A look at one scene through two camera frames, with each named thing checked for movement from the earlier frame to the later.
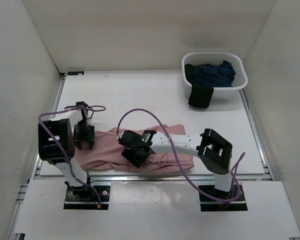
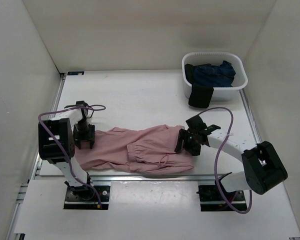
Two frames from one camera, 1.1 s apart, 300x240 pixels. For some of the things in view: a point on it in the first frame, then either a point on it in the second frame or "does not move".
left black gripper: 89,138 does not move
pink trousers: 107,155 does not move
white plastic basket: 240,80 does not move
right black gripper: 128,154 -> 183,134
